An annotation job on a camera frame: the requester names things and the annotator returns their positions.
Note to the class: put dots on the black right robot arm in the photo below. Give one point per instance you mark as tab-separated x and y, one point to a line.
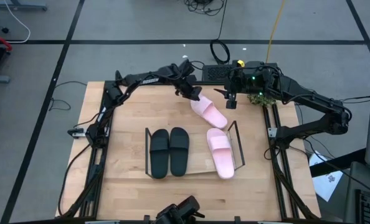
312	99

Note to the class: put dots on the black computer case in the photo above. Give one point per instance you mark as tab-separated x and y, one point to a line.
216	73

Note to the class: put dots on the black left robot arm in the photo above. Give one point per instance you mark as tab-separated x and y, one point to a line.
132	81

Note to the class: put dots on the silver mounting bracket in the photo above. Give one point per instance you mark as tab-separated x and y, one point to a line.
77	132
272	132

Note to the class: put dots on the green potted plant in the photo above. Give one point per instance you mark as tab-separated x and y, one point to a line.
261	99

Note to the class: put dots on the white paper sheet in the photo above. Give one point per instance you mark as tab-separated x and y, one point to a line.
326	183

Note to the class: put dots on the black caster wheel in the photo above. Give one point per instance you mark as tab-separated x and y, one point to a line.
5	30

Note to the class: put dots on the black table clamp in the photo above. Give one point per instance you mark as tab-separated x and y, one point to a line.
237	219
146	219

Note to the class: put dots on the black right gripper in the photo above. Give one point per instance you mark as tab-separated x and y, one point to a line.
235	82

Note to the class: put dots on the black slide sandal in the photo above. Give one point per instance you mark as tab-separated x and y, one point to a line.
179	152
159	155

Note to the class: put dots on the black desk edge bar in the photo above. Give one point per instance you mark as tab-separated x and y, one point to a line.
337	163

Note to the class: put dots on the black aluminium table frame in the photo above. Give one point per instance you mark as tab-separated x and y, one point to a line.
213	83

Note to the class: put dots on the wooden shelf with black frame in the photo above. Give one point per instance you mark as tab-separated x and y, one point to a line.
197	155

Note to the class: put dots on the pink slide sandal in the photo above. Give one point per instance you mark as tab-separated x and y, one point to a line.
211	113
220	152

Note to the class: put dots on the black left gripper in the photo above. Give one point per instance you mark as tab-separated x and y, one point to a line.
185	84

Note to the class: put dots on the grey desk foot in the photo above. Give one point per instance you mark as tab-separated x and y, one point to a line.
20	4

